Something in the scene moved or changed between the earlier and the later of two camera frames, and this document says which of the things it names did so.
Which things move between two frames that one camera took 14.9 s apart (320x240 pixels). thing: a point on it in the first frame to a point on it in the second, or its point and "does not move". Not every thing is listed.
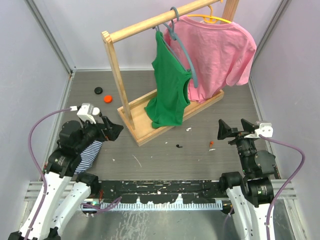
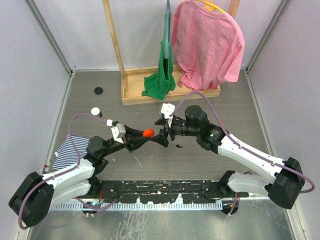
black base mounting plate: x=164 y=191 does not move
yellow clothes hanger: x=209 y=19 to x=211 y=5
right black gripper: x=224 y=130 to x=161 y=138
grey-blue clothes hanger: x=174 y=36 to x=167 y=37
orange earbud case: x=108 y=99 to x=148 y=133
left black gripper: x=114 y=131 to x=133 y=139
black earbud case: x=98 y=90 does not move
